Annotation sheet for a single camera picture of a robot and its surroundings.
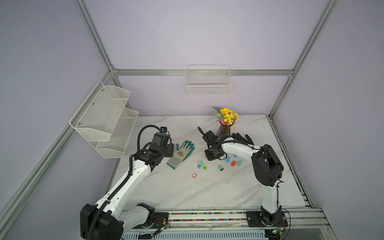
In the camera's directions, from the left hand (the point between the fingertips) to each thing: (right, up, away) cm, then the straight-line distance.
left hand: (164, 148), depth 81 cm
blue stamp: (+35, -1, -18) cm, 39 cm away
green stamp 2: (+21, -11, +12) cm, 26 cm away
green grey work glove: (+8, -6, +17) cm, 20 cm away
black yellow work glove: (+48, +5, +26) cm, 55 cm away
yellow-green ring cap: (+23, -14, +12) cm, 29 cm away
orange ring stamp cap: (+17, -17, +7) cm, 25 cm away
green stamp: (+33, -14, +9) cm, 37 cm away
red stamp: (+41, -11, +11) cm, 44 cm away
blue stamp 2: (+38, -9, +14) cm, 41 cm away
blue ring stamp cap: (+20, -13, +12) cm, 26 cm away
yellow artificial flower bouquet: (+35, +18, +4) cm, 40 cm away
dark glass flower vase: (+36, +10, +12) cm, 39 cm away
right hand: (+28, -8, +14) cm, 33 cm away
